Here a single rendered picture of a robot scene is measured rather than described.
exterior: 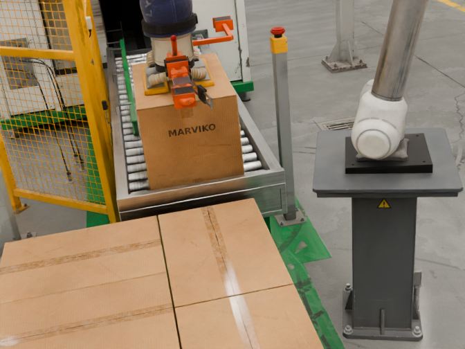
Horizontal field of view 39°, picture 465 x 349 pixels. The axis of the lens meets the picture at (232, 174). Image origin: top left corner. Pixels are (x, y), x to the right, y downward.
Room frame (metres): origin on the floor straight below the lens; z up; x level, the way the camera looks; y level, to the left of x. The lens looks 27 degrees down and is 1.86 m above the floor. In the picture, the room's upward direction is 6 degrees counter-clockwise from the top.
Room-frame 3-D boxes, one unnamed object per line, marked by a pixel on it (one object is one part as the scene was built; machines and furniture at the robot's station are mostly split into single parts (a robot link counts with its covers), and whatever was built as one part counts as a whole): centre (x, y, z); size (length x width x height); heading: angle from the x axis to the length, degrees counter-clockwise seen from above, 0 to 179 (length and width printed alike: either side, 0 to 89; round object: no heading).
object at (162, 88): (2.69, 0.29, 0.97); 0.34 x 0.10 x 0.05; 6
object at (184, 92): (2.10, 0.14, 1.08); 0.08 x 0.07 x 0.05; 6
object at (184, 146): (2.70, 0.18, 0.75); 0.60 x 0.40 x 0.40; 7
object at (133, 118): (3.82, 0.61, 0.60); 1.60 x 0.10 x 0.09; 8
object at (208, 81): (2.71, 0.10, 0.97); 0.34 x 0.10 x 0.05; 6
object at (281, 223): (2.99, -0.28, 0.01); 0.15 x 0.15 x 0.03; 8
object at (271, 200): (2.35, 0.13, 0.48); 0.70 x 0.03 x 0.15; 98
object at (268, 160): (3.55, -0.03, 0.50); 2.31 x 0.05 x 0.19; 8
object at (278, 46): (2.99, -0.28, 0.50); 0.07 x 0.07 x 1.00; 8
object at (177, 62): (2.45, 0.17, 1.08); 0.10 x 0.08 x 0.06; 96
